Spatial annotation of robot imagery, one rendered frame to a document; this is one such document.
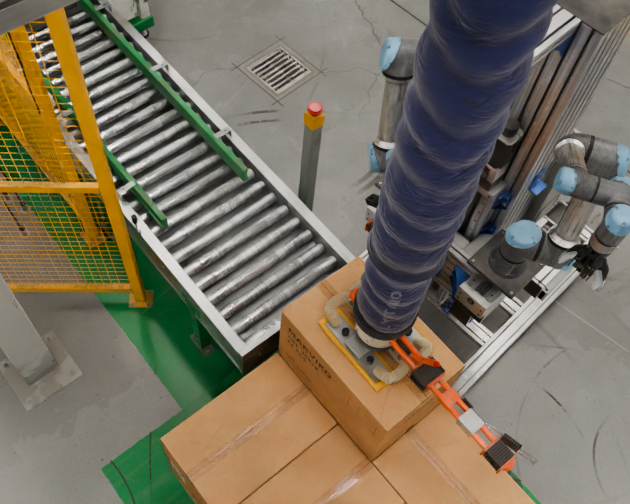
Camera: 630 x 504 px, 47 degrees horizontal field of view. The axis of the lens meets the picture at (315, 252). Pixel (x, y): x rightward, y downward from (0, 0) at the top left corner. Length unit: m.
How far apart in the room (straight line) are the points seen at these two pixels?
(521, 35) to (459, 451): 2.02
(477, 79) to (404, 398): 1.49
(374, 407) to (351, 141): 2.20
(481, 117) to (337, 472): 1.80
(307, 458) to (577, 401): 1.56
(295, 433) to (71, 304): 1.50
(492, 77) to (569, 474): 2.65
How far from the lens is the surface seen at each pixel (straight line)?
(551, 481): 3.78
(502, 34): 1.39
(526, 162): 2.73
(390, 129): 2.76
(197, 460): 2.99
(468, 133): 1.59
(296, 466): 2.98
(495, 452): 2.54
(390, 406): 2.66
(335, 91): 4.72
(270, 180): 3.51
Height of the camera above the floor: 3.43
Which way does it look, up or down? 59 degrees down
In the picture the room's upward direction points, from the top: 8 degrees clockwise
